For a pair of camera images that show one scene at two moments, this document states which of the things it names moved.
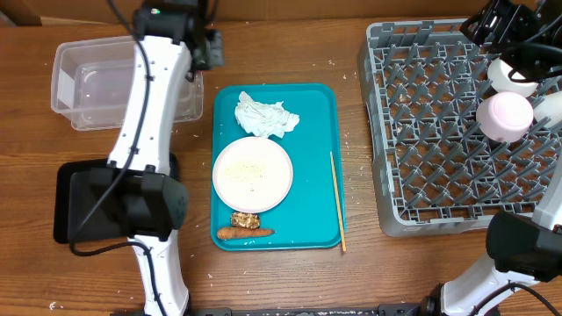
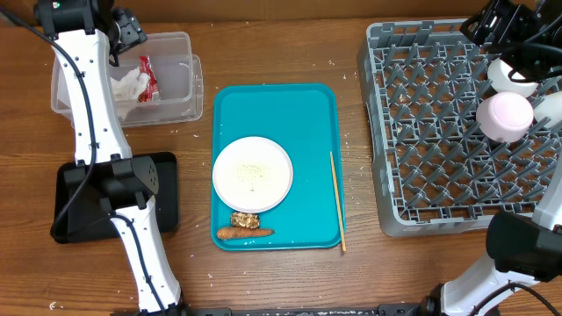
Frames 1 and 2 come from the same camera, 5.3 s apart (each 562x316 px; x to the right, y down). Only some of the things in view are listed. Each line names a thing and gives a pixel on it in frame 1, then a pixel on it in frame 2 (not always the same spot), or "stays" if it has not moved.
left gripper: [205, 65] -> [126, 46]
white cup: [498, 74] stays
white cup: [550, 106] stays
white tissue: [265, 119] -> [127, 89]
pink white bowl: [505, 116] stays
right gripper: [537, 72] stays
